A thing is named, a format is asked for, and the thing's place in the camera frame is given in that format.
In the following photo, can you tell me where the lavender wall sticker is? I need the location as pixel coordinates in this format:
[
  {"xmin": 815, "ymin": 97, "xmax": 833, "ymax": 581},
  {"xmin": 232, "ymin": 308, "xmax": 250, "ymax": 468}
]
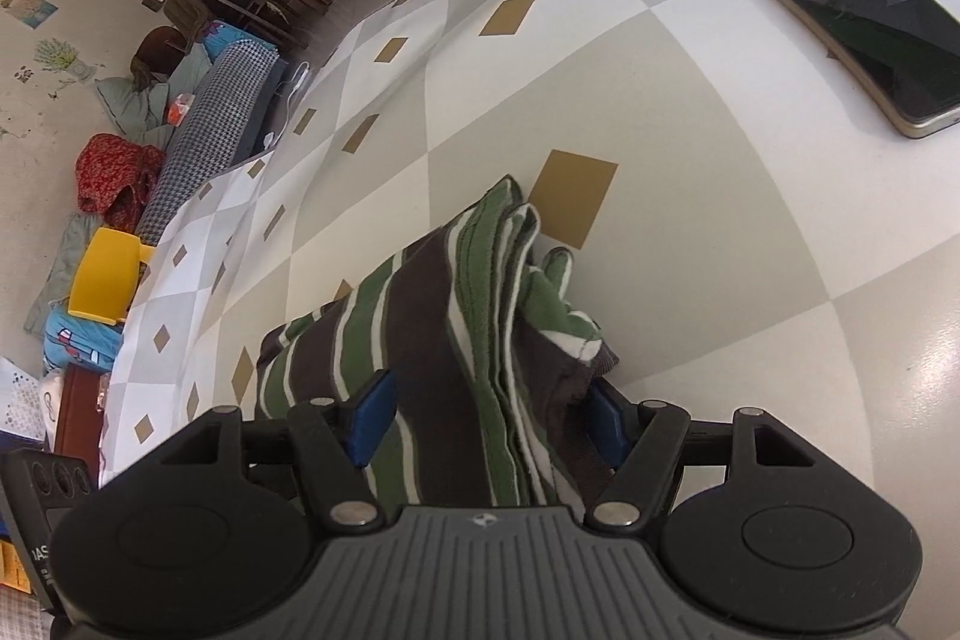
[{"xmin": 34, "ymin": 36, "xmax": 106, "ymax": 86}]

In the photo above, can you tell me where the yellow plastic chair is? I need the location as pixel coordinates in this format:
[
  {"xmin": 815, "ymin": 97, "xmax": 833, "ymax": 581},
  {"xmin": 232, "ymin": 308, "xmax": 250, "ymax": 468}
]
[{"xmin": 67, "ymin": 227, "xmax": 155, "ymax": 327}]

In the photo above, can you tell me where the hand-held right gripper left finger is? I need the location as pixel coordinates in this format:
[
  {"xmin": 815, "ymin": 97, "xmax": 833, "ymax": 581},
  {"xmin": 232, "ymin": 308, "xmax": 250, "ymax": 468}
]
[{"xmin": 154, "ymin": 370, "xmax": 398, "ymax": 531}]

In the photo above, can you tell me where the white power strip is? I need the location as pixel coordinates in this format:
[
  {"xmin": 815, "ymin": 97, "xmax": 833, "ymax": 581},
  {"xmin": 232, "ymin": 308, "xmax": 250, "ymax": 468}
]
[{"xmin": 262, "ymin": 59, "xmax": 312, "ymax": 150}]

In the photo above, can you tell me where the brown round-back chair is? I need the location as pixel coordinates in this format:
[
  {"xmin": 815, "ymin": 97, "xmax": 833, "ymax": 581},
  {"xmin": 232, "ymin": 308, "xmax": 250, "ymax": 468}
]
[{"xmin": 129, "ymin": 26, "xmax": 188, "ymax": 86}]

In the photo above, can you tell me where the diamond-patterned tablecloth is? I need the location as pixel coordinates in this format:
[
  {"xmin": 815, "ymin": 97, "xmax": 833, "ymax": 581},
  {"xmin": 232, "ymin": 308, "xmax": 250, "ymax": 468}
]
[{"xmin": 97, "ymin": 0, "xmax": 960, "ymax": 640}]

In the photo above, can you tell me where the houndstooth sofa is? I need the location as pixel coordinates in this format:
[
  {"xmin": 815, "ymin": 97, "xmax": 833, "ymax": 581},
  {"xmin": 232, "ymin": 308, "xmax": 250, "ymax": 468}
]
[{"xmin": 135, "ymin": 40, "xmax": 280, "ymax": 244}]

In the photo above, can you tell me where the blue cartoon blanket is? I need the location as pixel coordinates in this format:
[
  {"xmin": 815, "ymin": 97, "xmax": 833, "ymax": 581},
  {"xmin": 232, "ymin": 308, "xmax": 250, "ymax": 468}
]
[{"xmin": 41, "ymin": 306, "xmax": 125, "ymax": 375}]

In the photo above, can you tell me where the grey-green flat cushion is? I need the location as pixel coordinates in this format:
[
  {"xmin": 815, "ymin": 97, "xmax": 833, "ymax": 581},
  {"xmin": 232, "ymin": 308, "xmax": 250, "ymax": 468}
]
[{"xmin": 22, "ymin": 212, "xmax": 102, "ymax": 333}]

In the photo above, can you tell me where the red patterned cloth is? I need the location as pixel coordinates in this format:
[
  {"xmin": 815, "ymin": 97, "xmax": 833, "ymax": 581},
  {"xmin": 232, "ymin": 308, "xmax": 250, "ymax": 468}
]
[{"xmin": 75, "ymin": 134, "xmax": 166, "ymax": 214}]

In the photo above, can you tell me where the black smartphone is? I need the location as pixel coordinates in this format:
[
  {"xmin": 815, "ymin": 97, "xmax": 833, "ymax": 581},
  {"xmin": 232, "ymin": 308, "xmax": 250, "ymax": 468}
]
[{"xmin": 735, "ymin": 0, "xmax": 960, "ymax": 140}]

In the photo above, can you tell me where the brown wooden cabinet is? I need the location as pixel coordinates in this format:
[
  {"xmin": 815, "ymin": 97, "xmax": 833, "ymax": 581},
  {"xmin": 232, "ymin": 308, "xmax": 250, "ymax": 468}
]
[{"xmin": 56, "ymin": 366, "xmax": 106, "ymax": 483}]

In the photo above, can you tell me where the grey-green upright pillow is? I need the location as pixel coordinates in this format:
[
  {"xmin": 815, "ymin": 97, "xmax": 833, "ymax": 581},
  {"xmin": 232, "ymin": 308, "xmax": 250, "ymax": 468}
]
[{"xmin": 96, "ymin": 74, "xmax": 177, "ymax": 150}]

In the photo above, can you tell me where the yellow carton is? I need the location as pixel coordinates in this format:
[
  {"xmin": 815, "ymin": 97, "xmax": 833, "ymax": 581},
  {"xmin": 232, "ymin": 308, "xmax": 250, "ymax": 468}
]
[{"xmin": 0, "ymin": 539, "xmax": 31, "ymax": 592}]

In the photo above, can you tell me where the white bag with loop logo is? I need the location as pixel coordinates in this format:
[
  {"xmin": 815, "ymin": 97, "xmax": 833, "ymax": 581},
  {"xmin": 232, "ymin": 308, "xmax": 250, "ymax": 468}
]
[{"xmin": 41, "ymin": 370, "xmax": 72, "ymax": 438}]

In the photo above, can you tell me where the white laundry basket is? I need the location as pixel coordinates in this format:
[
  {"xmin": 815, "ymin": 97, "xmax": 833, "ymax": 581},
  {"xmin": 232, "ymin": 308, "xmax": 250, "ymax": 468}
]
[{"xmin": 0, "ymin": 355, "xmax": 46, "ymax": 442}]

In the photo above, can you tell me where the olive jacket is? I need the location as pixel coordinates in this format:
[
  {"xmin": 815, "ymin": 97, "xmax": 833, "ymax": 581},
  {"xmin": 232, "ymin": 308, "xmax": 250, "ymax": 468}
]
[{"xmin": 165, "ymin": 0, "xmax": 215, "ymax": 41}]

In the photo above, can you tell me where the blue patterned cloth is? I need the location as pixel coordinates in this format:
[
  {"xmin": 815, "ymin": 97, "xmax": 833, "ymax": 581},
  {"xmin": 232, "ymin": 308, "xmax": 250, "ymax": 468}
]
[{"xmin": 199, "ymin": 21, "xmax": 252, "ymax": 60}]

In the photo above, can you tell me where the green brown striped t-shirt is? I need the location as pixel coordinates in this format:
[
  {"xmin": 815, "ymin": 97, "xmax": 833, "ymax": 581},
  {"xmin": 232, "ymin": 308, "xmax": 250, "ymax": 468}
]
[{"xmin": 255, "ymin": 175, "xmax": 622, "ymax": 513}]

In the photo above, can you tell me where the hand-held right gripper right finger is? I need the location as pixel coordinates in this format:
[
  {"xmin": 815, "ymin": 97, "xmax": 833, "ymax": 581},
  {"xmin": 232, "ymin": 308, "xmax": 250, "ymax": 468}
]
[{"xmin": 585, "ymin": 381, "xmax": 821, "ymax": 531}]

